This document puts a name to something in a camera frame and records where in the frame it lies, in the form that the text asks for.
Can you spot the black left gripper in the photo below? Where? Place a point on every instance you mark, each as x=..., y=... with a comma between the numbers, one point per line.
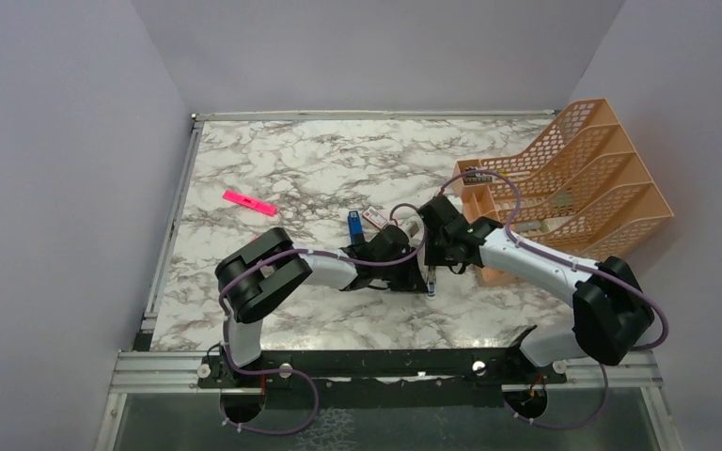
x=412, y=281

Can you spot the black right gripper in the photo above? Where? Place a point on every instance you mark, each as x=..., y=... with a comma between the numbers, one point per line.
x=431, y=257

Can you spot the blue stapler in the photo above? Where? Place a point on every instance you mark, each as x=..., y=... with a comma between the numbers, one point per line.
x=355, y=227

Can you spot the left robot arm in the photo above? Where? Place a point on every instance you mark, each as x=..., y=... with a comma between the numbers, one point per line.
x=255, y=280

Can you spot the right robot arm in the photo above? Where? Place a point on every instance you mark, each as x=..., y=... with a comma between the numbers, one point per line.
x=610, y=312

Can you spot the black piano keyboard ruler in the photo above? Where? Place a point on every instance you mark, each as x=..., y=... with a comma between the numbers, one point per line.
x=471, y=177

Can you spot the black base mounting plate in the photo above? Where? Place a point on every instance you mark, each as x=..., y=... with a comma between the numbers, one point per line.
x=372, y=379

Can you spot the peach plastic desk organizer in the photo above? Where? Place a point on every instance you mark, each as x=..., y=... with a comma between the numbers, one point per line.
x=582, y=176

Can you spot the pink flat plastic bar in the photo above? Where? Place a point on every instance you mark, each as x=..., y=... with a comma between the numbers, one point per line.
x=250, y=203

